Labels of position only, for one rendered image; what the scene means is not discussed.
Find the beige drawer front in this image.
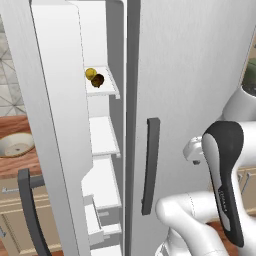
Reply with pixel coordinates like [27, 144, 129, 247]
[0, 175, 48, 218]

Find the yellow lemon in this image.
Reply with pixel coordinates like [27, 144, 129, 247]
[84, 67, 98, 82]

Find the white fridge body with shelves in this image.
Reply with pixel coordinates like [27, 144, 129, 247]
[68, 0, 142, 256]

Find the brown kiwi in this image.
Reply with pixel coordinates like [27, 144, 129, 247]
[90, 73, 106, 89]

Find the silver drawer handle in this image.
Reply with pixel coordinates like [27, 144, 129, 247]
[1, 186, 20, 195]

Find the green plant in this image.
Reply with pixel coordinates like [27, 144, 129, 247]
[244, 57, 256, 89]

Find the dark grey freezer door handle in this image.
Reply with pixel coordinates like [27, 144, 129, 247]
[17, 168, 53, 256]

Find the dark grey fridge door handle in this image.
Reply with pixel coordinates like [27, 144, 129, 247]
[140, 117, 162, 217]

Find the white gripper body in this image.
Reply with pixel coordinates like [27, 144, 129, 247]
[182, 135, 205, 166]

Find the white fridge door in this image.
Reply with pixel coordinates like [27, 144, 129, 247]
[125, 0, 256, 256]

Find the beige cupboard run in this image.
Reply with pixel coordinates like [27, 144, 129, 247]
[236, 165, 256, 216]

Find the cream bowl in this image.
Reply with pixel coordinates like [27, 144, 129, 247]
[0, 132, 36, 159]

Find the white freezer door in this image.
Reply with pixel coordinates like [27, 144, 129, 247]
[0, 0, 95, 256]

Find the beige cupboard door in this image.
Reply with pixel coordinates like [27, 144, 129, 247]
[0, 208, 63, 256]

